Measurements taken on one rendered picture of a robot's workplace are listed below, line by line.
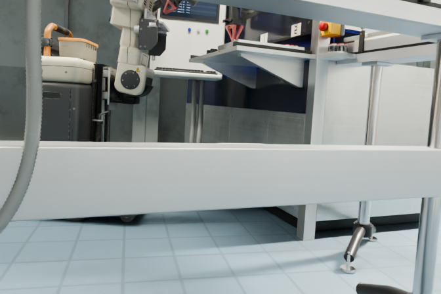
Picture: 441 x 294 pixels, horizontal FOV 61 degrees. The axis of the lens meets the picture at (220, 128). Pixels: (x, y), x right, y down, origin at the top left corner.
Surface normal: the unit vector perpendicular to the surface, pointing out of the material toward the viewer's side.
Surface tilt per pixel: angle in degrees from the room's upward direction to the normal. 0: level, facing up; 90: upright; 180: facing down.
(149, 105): 90
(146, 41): 90
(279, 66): 90
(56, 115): 90
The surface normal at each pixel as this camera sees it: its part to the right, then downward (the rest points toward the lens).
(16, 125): 0.24, 0.08
